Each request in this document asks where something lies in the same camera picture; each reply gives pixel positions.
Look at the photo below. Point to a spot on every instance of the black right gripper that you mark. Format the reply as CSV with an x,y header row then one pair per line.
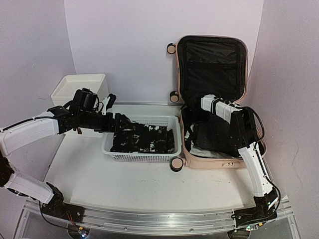
x,y
193,120

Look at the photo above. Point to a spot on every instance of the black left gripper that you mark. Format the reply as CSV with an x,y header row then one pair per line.
x,y
108,128

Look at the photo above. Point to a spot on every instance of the black white patterned garment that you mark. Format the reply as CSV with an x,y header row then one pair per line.
x,y
143,138

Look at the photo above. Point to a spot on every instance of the white perforated plastic basket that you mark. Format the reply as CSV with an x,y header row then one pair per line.
x,y
172,122

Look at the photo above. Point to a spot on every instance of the dark jeans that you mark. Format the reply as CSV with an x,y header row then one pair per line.
x,y
214,137

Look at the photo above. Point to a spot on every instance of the pink hard-shell suitcase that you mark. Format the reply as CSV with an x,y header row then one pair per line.
x,y
209,65

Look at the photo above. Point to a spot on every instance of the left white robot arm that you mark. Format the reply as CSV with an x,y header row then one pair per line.
x,y
25,146

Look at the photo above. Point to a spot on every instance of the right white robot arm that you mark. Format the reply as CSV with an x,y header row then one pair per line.
x,y
243,137

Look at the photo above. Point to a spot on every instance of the white drawer cabinet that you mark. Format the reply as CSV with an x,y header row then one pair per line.
x,y
65,92

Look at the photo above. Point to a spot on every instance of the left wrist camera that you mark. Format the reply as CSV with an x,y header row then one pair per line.
x,y
108,103

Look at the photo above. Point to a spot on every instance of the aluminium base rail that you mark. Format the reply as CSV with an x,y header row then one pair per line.
x,y
172,224

